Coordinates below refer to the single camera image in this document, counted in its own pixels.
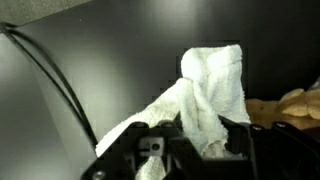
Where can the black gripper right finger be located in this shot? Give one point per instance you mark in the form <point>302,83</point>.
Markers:
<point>281,152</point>

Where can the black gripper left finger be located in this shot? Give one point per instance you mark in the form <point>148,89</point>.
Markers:
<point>137,144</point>

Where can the brown toy moose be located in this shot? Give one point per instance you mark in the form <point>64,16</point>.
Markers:
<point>298,107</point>

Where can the white towel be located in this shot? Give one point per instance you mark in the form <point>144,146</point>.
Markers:
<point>210,89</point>

